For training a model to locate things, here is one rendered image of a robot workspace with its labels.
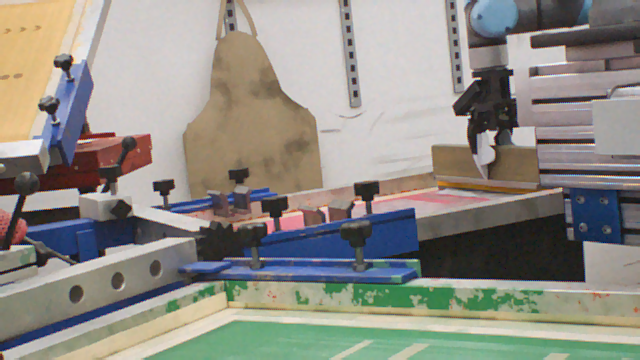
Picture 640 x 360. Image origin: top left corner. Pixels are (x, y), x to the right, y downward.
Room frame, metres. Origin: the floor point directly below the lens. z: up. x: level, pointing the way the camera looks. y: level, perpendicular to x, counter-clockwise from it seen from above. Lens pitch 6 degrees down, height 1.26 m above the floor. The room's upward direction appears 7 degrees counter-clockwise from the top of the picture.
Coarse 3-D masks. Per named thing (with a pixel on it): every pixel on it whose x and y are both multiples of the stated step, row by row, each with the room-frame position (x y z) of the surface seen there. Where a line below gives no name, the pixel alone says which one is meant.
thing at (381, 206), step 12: (360, 204) 2.24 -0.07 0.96; (372, 204) 2.22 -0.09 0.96; (384, 204) 2.20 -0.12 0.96; (396, 204) 2.18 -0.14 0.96; (408, 204) 2.16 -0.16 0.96; (420, 204) 2.14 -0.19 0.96; (432, 204) 2.12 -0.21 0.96; (444, 204) 2.10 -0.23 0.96; (288, 216) 2.18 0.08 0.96; (300, 216) 2.16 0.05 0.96; (288, 228) 2.02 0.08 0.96
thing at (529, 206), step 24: (312, 192) 2.26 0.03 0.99; (336, 192) 2.28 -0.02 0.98; (384, 192) 2.33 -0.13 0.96; (552, 192) 1.85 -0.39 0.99; (192, 216) 2.14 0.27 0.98; (216, 216) 2.17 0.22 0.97; (240, 216) 2.19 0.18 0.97; (264, 216) 2.21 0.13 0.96; (432, 216) 1.75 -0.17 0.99; (456, 216) 1.77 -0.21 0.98; (480, 216) 1.78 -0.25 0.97; (504, 216) 1.80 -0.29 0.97; (528, 216) 1.83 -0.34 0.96
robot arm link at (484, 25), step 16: (480, 0) 2.01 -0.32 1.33; (496, 0) 1.97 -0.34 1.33; (512, 0) 1.98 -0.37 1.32; (528, 0) 1.99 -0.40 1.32; (480, 16) 1.98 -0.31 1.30; (496, 16) 1.97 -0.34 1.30; (512, 16) 1.97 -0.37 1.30; (528, 16) 1.99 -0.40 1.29; (480, 32) 2.01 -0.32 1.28; (496, 32) 1.97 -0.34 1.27; (512, 32) 2.01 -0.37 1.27; (528, 32) 2.02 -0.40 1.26
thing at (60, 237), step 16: (48, 224) 1.79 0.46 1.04; (64, 224) 1.77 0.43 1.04; (80, 224) 1.77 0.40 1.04; (96, 224) 1.78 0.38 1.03; (112, 224) 1.79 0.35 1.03; (128, 224) 1.80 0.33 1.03; (48, 240) 1.74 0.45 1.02; (64, 240) 1.75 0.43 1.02; (96, 240) 1.78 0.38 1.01; (112, 240) 1.79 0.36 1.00; (128, 240) 1.80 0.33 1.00
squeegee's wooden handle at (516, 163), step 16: (448, 144) 2.28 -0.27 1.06; (464, 144) 2.23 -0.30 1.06; (432, 160) 2.32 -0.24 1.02; (448, 160) 2.26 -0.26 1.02; (464, 160) 2.21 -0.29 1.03; (496, 160) 2.11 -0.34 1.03; (512, 160) 2.06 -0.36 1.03; (528, 160) 2.01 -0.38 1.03; (464, 176) 2.21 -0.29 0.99; (480, 176) 2.16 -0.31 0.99; (496, 176) 2.11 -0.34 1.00; (512, 176) 2.06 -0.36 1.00; (528, 176) 2.02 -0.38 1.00
